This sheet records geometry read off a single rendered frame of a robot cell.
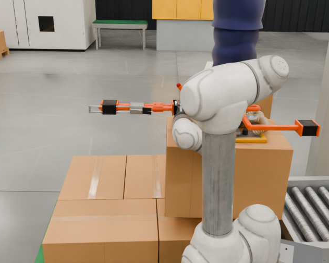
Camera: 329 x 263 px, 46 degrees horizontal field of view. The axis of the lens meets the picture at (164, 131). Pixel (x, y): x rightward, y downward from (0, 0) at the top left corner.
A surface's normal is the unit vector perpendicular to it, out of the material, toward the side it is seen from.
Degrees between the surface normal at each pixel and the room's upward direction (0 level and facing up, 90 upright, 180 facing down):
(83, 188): 0
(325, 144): 90
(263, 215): 4
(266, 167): 90
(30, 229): 0
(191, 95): 89
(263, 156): 90
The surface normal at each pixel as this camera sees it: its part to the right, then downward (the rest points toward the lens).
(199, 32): -0.01, 0.39
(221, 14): -0.73, 0.37
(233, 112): 0.48, 0.44
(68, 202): 0.01, -0.92
